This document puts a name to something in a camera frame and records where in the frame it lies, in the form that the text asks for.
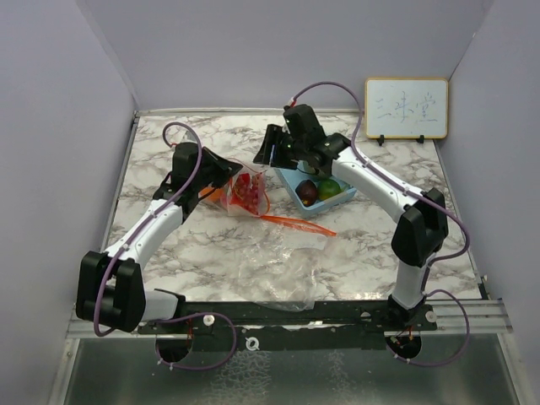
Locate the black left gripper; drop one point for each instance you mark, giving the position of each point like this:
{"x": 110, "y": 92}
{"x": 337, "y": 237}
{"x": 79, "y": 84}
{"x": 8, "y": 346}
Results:
{"x": 225, "y": 170}

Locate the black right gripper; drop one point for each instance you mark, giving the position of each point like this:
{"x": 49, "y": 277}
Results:
{"x": 273, "y": 137}

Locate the orange fruit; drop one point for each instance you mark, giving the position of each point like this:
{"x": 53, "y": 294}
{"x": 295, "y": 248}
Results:
{"x": 210, "y": 195}

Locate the red grape bunch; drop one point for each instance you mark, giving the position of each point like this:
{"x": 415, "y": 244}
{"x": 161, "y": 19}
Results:
{"x": 247, "y": 192}

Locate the clear zip bag orange zipper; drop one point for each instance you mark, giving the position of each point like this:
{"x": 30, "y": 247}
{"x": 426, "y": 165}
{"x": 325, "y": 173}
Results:
{"x": 236, "y": 210}

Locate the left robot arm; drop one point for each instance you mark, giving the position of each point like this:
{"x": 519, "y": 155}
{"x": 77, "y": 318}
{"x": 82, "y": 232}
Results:
{"x": 111, "y": 290}

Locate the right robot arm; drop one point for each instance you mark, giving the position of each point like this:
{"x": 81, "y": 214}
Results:
{"x": 421, "y": 224}

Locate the light blue plastic basket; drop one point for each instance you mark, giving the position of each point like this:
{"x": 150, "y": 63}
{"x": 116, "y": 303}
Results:
{"x": 290, "y": 180}

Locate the dark red apple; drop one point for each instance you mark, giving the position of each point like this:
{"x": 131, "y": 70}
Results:
{"x": 306, "y": 191}

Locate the small whiteboard with stand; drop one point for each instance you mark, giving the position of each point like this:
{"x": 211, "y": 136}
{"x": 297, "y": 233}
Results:
{"x": 406, "y": 108}

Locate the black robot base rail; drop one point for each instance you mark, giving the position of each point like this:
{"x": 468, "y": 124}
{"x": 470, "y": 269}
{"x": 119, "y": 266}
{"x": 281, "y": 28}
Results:
{"x": 329, "y": 324}

